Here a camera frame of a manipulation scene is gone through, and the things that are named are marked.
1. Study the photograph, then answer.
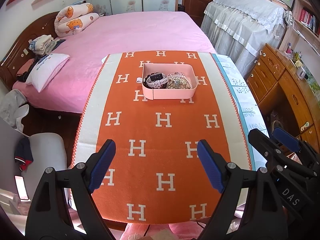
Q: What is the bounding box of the white chair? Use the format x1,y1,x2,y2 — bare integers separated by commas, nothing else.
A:
22,133,67,200

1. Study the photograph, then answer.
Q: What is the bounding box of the pink bed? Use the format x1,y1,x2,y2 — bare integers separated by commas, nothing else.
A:
13,11,215,114

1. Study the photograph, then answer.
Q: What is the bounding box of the smartphone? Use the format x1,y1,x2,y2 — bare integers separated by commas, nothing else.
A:
15,176,29,201

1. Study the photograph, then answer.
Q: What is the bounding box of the bear print rolled quilt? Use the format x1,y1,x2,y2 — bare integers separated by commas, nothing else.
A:
54,3,99,37

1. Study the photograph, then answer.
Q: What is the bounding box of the bookshelf with books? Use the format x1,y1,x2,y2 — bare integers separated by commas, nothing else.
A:
279,0,319,56

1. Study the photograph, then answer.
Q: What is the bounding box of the white pillow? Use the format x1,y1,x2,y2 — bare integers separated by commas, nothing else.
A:
25,53,70,92

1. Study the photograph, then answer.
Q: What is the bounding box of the pink jewelry tray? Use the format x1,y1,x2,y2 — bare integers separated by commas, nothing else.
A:
136,63,197,100

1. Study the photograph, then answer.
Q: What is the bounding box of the blue white paper sheet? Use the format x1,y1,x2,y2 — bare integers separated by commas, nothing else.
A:
212,52,270,170

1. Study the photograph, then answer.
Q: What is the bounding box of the wooden dresser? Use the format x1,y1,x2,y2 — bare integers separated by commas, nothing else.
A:
246,44,319,151

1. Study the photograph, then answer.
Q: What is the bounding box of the white lace covered furniture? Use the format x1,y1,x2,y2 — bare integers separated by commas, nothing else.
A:
201,0,287,77

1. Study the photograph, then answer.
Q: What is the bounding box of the orange H-pattern blanket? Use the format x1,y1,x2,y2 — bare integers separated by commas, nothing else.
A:
72,51,253,224

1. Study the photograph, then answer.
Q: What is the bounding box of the wooden headboard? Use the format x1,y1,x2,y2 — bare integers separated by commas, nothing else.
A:
1,11,58,90

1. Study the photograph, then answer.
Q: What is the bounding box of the black bead bracelet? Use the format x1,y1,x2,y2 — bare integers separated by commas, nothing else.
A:
143,73,167,90

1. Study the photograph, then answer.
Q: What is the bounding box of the grey jacket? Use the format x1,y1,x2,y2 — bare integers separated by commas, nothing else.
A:
1,89,29,133

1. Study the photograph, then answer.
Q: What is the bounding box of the folded clothes stack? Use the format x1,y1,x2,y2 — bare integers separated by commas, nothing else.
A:
29,35,56,56

